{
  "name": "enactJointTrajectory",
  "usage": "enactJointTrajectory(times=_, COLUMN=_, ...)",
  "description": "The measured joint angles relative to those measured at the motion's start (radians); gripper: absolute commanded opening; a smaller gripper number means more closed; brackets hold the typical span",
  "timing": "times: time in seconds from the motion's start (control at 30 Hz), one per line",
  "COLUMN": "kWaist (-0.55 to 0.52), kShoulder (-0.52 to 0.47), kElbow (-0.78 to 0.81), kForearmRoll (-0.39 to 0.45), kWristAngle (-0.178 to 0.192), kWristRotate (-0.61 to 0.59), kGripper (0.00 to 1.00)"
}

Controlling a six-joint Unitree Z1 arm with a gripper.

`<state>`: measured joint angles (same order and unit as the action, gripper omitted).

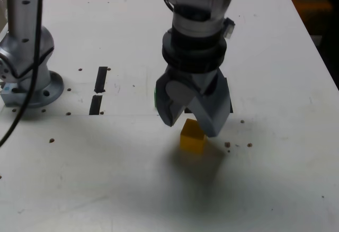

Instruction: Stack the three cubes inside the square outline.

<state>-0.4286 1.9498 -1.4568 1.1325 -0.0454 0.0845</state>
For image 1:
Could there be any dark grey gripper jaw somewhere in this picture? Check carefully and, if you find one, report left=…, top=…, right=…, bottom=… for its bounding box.
left=155, top=74, right=186, bottom=127

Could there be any black tape strip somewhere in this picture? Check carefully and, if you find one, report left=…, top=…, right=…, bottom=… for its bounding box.
left=88, top=66, right=109, bottom=115

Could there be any clear plastic cable plug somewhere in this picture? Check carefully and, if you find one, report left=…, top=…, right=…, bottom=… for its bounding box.
left=224, top=17, right=236, bottom=39

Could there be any short black cable loop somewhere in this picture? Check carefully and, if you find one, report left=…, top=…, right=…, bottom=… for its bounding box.
left=162, top=0, right=175, bottom=13

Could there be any black tape square outline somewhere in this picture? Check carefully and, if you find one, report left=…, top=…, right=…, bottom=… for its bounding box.
left=184, top=101, right=234, bottom=114

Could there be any yellow cube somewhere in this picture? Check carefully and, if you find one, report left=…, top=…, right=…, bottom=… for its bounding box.
left=180, top=118, right=207, bottom=155

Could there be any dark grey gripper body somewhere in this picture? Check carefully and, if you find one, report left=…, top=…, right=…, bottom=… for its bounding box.
left=165, top=66, right=220, bottom=96

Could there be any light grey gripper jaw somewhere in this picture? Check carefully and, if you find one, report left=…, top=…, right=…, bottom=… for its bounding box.
left=165, top=68, right=231, bottom=138

